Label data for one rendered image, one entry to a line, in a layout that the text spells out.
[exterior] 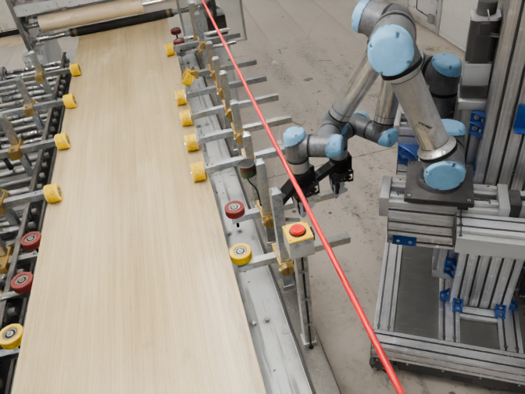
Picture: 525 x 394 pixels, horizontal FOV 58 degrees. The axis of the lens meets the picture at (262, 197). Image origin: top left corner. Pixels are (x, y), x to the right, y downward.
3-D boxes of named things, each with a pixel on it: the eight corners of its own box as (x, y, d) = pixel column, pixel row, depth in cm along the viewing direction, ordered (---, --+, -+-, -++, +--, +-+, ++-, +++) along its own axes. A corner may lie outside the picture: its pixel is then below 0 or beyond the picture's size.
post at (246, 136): (262, 215, 226) (248, 129, 196) (264, 220, 224) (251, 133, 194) (255, 217, 226) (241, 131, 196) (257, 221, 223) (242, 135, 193)
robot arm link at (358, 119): (378, 132, 186) (360, 145, 181) (355, 123, 193) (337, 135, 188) (379, 114, 181) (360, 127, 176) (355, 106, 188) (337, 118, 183)
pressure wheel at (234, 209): (245, 218, 200) (241, 197, 193) (249, 230, 194) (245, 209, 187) (226, 223, 199) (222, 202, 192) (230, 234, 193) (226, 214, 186)
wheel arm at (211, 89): (266, 78, 271) (265, 73, 268) (267, 81, 268) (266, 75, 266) (180, 98, 265) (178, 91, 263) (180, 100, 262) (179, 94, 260)
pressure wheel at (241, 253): (241, 260, 181) (236, 239, 174) (258, 266, 178) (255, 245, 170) (230, 275, 176) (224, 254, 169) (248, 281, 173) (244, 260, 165)
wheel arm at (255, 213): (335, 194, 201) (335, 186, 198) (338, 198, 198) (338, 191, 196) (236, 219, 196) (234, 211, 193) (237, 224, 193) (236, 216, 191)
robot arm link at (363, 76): (390, -9, 136) (315, 117, 170) (387, 5, 128) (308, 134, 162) (425, 11, 137) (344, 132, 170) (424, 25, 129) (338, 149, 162)
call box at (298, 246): (307, 239, 137) (305, 220, 132) (315, 256, 131) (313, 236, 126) (284, 245, 136) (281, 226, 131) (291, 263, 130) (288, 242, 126)
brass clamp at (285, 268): (287, 248, 182) (285, 239, 179) (297, 274, 172) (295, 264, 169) (271, 252, 182) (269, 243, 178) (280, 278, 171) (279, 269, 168)
